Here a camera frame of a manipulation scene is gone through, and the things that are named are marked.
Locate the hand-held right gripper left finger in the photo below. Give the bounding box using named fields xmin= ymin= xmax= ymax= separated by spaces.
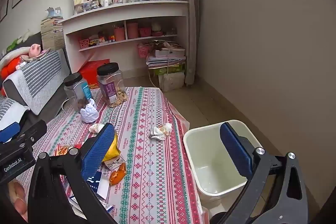
xmin=28 ymin=123 xmax=117 ymax=224

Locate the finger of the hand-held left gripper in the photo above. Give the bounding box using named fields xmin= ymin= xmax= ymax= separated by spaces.
xmin=0 ymin=123 xmax=21 ymax=144
xmin=12 ymin=120 xmax=48 ymax=147

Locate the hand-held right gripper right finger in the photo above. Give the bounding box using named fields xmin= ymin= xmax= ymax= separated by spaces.
xmin=210 ymin=122 xmax=309 ymax=224

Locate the yellow snack packet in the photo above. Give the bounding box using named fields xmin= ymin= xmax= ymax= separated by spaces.
xmin=102 ymin=132 xmax=122 ymax=162

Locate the small carton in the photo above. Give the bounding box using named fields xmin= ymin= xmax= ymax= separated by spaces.
xmin=105 ymin=156 xmax=126 ymax=170

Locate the white plastic bin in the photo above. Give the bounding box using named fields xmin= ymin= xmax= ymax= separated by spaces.
xmin=183 ymin=120 xmax=263 ymax=201

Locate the small tissue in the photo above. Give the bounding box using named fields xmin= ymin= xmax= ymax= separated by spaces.
xmin=89 ymin=123 xmax=105 ymax=134

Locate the orange peel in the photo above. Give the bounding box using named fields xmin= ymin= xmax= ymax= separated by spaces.
xmin=109 ymin=162 xmax=127 ymax=186

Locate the red snack packet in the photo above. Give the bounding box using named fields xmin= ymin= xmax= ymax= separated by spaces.
xmin=54 ymin=143 xmax=83 ymax=157

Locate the large white paper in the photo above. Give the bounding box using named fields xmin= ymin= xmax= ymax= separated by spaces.
xmin=79 ymin=98 xmax=100 ymax=123

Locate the blue and white box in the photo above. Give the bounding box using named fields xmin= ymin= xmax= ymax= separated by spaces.
xmin=68 ymin=195 xmax=114 ymax=216

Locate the white orange wrapper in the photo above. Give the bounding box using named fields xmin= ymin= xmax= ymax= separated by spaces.
xmin=150 ymin=122 xmax=173 ymax=141

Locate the person's left hand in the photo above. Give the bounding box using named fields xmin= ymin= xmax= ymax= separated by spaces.
xmin=7 ymin=179 xmax=29 ymax=222

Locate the white grey folded cloth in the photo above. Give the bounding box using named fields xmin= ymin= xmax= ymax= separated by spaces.
xmin=0 ymin=98 xmax=30 ymax=130

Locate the dark blue card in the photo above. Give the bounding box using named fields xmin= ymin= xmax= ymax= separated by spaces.
xmin=87 ymin=170 xmax=104 ymax=190

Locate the dark grey sofa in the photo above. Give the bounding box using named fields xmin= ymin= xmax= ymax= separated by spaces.
xmin=0 ymin=32 xmax=71 ymax=132

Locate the grey striped blanket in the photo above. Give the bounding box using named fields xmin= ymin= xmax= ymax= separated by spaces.
xmin=3 ymin=49 xmax=71 ymax=115

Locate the clear jar blue label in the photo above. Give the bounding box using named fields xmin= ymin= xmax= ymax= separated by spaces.
xmin=64 ymin=72 xmax=93 ymax=111

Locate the patterned red green tablecloth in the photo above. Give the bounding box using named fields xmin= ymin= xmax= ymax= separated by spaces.
xmin=8 ymin=86 xmax=210 ymax=224

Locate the red plush toy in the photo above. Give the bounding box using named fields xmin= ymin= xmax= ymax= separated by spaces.
xmin=0 ymin=56 xmax=24 ymax=77

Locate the clear jar purple label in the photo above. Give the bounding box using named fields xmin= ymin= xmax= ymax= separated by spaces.
xmin=97 ymin=62 xmax=129 ymax=108

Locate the pink pig plush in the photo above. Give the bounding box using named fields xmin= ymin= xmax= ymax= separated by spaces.
xmin=28 ymin=44 xmax=42 ymax=58

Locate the red cardboard box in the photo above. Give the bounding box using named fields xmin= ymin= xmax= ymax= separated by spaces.
xmin=78 ymin=59 xmax=111 ymax=89

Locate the white plastic bag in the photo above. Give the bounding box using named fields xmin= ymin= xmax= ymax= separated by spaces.
xmin=158 ymin=72 xmax=185 ymax=92

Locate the tall stack of books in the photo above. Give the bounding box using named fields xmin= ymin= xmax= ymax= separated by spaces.
xmin=41 ymin=17 xmax=66 ymax=51

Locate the green cardboard box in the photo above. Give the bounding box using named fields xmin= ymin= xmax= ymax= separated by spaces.
xmin=154 ymin=64 xmax=185 ymax=75

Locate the stack of papers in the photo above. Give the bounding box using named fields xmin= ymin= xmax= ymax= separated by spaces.
xmin=146 ymin=40 xmax=187 ymax=67

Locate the blue tissue box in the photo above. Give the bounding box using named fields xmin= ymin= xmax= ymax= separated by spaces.
xmin=46 ymin=7 xmax=63 ymax=18

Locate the white bookshelf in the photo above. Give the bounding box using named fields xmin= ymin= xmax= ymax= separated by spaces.
xmin=59 ymin=0 xmax=189 ymax=77

